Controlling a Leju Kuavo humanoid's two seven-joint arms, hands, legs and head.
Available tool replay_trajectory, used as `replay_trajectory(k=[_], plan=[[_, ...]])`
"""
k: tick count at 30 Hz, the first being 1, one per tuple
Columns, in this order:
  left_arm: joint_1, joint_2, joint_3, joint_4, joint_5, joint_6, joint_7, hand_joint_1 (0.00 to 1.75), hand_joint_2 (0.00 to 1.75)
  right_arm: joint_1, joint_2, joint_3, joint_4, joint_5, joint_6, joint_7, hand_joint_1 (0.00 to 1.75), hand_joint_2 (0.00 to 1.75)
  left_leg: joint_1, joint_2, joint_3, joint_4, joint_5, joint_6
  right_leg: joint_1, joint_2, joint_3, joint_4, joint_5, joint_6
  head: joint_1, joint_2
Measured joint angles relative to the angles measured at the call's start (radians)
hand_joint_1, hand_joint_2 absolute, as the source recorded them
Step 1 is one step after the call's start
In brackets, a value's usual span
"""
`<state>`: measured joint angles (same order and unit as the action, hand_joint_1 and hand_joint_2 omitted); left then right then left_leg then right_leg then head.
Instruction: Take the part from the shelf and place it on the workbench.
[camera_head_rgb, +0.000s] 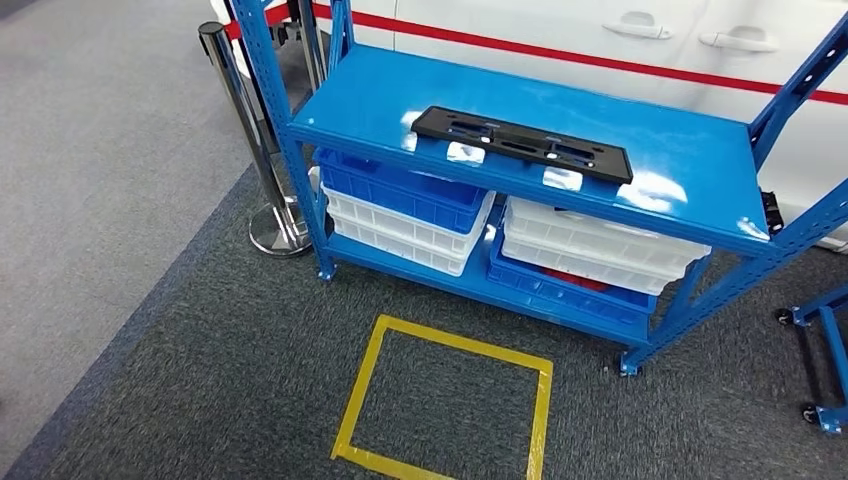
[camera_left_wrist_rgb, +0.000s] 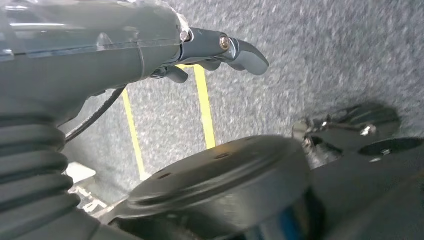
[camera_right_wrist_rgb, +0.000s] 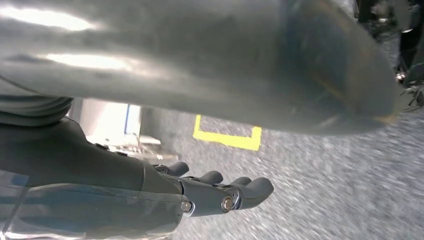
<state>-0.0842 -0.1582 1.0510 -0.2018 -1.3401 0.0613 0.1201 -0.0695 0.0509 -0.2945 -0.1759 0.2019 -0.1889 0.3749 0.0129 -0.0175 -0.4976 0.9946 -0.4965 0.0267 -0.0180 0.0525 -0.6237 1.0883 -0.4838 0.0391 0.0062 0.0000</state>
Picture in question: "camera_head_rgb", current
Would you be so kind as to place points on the blue metal shelf rack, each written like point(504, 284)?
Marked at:
point(831, 331)
point(397, 86)

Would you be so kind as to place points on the white car red stripe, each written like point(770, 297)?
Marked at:
point(530, 20)

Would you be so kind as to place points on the black plastic plate bracket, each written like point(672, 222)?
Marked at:
point(523, 142)

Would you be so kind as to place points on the red object in crate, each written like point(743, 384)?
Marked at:
point(576, 280)

